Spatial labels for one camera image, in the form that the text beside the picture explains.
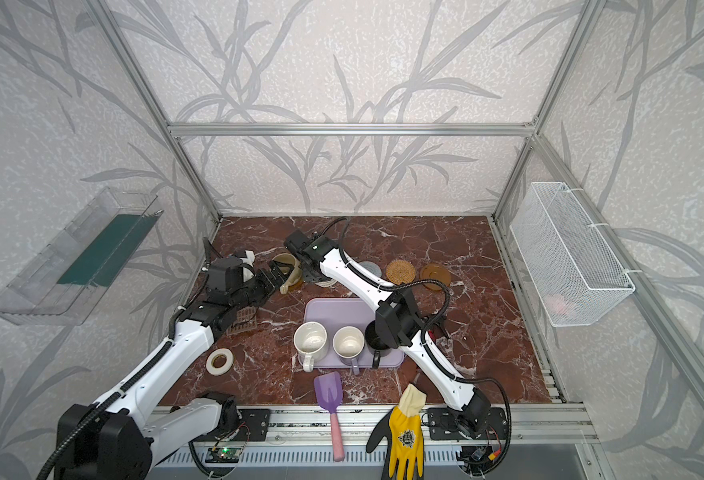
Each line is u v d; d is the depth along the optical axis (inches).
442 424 29.3
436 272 40.2
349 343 33.2
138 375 17.5
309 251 26.8
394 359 33.0
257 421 29.1
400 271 41.3
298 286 39.8
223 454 27.8
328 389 31.0
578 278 23.6
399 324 24.1
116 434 15.0
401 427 28.4
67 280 24.8
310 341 34.1
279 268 29.0
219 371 32.3
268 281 28.3
